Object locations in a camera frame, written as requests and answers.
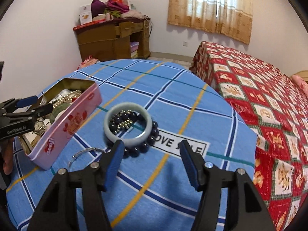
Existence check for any silver wrist watch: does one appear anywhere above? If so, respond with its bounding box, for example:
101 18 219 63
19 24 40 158
33 121 46 137

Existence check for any dark green jade bangle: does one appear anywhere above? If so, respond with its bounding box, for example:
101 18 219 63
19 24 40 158
50 102 70 124

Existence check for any pink tin jewelry box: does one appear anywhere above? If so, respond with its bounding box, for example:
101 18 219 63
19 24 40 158
16 78 102 170

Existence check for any pearl bracelet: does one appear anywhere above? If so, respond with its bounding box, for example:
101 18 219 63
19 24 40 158
51 89 83 109

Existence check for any dark blue bead bracelet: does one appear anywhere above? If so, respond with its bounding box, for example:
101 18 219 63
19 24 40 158
108 110 160 159

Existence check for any person's left hand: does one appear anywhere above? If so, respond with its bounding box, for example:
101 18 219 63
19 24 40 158
2 138 14 175

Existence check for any thin silver bangle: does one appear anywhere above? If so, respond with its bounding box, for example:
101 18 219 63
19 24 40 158
67 147 105 171

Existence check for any colourful clothes pile on floor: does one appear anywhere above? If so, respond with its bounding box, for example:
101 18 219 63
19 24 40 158
77 55 100 69

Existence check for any pale green jade bangle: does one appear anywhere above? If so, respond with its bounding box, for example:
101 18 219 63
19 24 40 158
103 102 155 149

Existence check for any blue plaid table cloth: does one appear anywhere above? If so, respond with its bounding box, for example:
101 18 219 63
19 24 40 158
7 59 256 230

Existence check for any red patchwork bedspread bed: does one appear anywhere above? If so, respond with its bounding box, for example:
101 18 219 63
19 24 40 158
190 41 307 230

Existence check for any white box on desk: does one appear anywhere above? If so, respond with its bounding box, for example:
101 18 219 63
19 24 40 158
79 4 92 25

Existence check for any brown wooden desk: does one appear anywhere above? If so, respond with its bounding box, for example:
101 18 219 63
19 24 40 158
73 18 151 61

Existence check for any pile of clothes on desk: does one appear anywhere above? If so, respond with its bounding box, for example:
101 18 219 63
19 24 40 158
91 0 144 19

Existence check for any pink pillow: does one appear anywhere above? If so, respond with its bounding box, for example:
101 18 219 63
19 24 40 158
290 74 308 98

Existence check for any cream wooden headboard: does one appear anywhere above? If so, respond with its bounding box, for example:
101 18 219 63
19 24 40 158
292 70 308 82

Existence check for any beige window curtain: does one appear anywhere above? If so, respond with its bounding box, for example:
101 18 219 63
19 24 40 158
168 0 253 44

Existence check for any gold ball chain necklace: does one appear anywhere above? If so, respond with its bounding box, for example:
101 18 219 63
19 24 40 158
109 110 138 134

